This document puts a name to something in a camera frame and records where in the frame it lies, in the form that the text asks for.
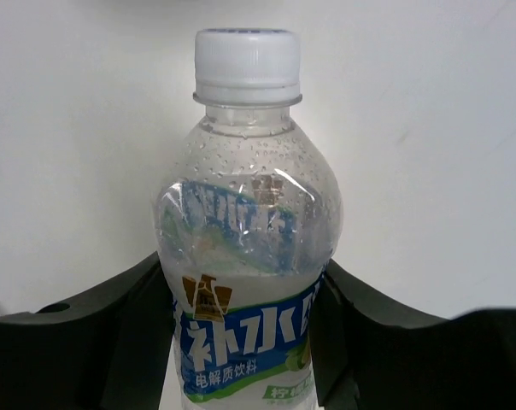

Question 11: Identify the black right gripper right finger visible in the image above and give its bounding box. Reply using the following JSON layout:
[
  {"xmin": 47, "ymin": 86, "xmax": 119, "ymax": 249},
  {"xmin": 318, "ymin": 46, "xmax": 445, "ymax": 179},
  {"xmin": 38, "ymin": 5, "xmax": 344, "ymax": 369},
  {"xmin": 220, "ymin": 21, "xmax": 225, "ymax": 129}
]
[{"xmin": 309, "ymin": 262, "xmax": 516, "ymax": 410}]

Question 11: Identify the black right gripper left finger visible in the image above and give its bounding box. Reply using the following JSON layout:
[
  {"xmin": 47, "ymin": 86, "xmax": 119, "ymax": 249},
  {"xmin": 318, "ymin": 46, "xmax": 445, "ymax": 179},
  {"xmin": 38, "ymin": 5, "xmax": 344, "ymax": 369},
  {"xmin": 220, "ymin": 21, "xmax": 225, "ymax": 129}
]
[{"xmin": 0, "ymin": 254, "xmax": 174, "ymax": 409}]

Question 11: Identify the clear bottle green-blue label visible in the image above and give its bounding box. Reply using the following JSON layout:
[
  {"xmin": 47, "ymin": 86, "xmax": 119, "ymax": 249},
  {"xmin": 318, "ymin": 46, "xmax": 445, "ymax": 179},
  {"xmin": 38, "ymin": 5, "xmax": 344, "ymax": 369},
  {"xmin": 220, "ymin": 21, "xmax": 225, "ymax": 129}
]
[{"xmin": 154, "ymin": 28, "xmax": 343, "ymax": 409}]

